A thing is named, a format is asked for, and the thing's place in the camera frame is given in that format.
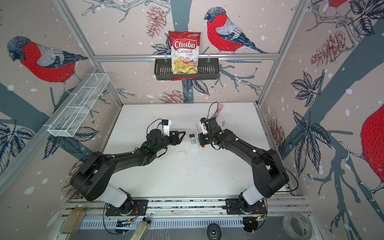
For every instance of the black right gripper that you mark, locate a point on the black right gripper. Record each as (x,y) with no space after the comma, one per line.
(200,139)

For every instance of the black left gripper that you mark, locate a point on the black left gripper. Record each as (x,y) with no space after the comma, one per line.
(174,142)

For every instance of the white battery cover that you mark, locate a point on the white battery cover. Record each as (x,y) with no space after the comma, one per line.
(181,154)

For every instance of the white remote control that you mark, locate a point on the white remote control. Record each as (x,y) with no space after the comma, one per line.
(193,141)
(200,128)

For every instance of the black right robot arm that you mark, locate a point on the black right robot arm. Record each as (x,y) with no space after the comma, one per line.
(269,174)

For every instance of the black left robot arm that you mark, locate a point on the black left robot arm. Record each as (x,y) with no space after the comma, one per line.
(92,180)

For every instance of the red cassava chips bag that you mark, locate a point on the red cassava chips bag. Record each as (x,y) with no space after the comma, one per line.
(185,50)

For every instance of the black round speaker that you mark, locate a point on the black round speaker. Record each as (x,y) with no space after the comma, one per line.
(214,232)

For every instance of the beige grain filled bottle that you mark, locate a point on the beige grain filled bottle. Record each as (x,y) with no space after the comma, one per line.
(141,229)

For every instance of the clear tape roll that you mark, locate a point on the clear tape roll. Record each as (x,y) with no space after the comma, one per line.
(297,226)

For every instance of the brown grain filled bottle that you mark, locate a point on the brown grain filled bottle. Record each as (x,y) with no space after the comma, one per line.
(74,219)

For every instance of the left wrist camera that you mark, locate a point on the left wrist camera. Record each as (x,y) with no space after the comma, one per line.
(166,127)

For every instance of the black wire basket shelf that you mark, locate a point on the black wire basket shelf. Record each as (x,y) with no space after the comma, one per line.
(208,69)

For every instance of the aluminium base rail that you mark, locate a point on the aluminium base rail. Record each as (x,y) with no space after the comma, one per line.
(183,212)

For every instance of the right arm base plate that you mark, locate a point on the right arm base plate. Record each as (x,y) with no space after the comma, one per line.
(241,207)

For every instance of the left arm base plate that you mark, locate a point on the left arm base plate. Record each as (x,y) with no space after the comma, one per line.
(131,208)

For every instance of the white mesh wire tray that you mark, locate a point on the white mesh wire tray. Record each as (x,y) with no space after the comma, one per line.
(81,101)

